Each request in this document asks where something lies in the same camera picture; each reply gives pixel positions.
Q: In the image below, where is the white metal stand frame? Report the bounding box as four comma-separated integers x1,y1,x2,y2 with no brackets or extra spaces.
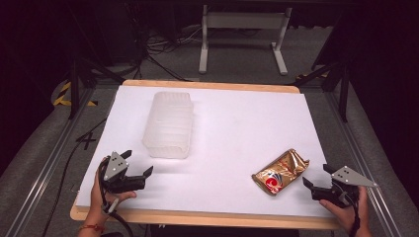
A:
198,4,293,76

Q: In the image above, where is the white table sheet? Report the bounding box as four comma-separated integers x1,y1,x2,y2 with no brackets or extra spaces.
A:
75,85,334,218

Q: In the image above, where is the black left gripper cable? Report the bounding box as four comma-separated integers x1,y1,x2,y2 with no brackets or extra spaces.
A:
97,161,134,237

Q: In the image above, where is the person's left hand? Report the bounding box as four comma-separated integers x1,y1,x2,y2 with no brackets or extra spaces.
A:
89,157,137,221

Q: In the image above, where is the person's right hand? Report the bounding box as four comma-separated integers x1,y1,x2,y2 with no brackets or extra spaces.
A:
318,186,370,231

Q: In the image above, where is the golden snack packet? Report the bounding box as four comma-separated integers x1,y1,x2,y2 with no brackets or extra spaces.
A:
251,148,310,197

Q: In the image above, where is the black tripod stand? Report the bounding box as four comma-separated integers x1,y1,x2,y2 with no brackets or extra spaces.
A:
67,55,126,120
290,55,350,123

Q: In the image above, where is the translucent plastic container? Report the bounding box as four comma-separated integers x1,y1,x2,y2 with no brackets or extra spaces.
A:
141,91,195,160

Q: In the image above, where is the black floor cable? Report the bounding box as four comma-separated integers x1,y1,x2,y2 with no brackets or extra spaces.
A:
41,118,108,237

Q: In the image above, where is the black braided right gripper cable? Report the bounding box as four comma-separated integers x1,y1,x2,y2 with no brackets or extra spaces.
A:
349,191,362,237

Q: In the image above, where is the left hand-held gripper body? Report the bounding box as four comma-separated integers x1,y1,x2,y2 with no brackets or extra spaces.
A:
98,150,147,196

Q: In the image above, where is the tangle of floor cables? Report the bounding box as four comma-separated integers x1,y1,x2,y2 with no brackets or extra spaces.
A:
131,26,204,82

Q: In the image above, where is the red string bracelet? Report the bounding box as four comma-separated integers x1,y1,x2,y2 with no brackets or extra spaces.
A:
78,223,106,232

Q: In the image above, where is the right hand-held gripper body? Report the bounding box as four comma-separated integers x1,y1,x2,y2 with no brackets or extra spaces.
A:
310,165,378,208

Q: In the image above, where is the aluminium floor rail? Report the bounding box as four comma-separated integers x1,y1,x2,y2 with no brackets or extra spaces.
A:
4,87,97,237
324,92,404,237

